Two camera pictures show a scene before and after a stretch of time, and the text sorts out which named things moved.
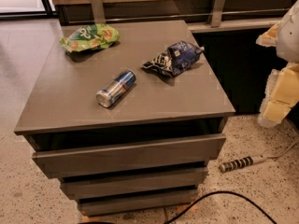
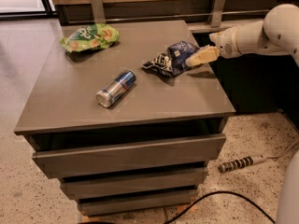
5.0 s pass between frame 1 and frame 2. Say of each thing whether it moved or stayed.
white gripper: moved
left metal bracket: stayed
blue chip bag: stayed
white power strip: stayed
